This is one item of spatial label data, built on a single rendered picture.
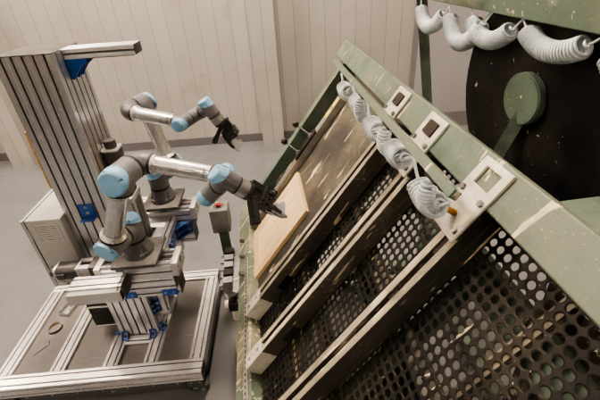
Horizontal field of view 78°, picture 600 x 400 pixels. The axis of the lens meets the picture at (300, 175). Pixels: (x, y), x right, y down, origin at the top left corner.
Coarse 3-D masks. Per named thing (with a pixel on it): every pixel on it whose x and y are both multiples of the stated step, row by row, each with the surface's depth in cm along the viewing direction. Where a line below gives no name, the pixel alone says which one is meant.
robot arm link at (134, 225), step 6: (132, 216) 180; (138, 216) 182; (126, 222) 176; (132, 222) 178; (138, 222) 181; (126, 228) 176; (132, 228) 178; (138, 228) 182; (144, 228) 188; (132, 234) 178; (138, 234) 183; (144, 234) 186; (132, 240) 179; (138, 240) 184
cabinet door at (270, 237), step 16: (288, 192) 203; (288, 208) 193; (304, 208) 175; (272, 224) 203; (288, 224) 183; (256, 240) 213; (272, 240) 193; (256, 256) 202; (272, 256) 185; (256, 272) 192
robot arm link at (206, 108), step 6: (198, 102) 200; (204, 102) 198; (210, 102) 199; (198, 108) 202; (204, 108) 199; (210, 108) 199; (216, 108) 202; (204, 114) 202; (210, 114) 201; (216, 114) 202
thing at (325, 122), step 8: (336, 104) 193; (336, 112) 195; (328, 120) 197; (320, 128) 198; (320, 136) 201; (312, 144) 203; (304, 152) 205; (304, 160) 207; (288, 168) 213; (296, 168) 209; (288, 176) 211; (280, 184) 213; (280, 192) 216; (264, 216) 223
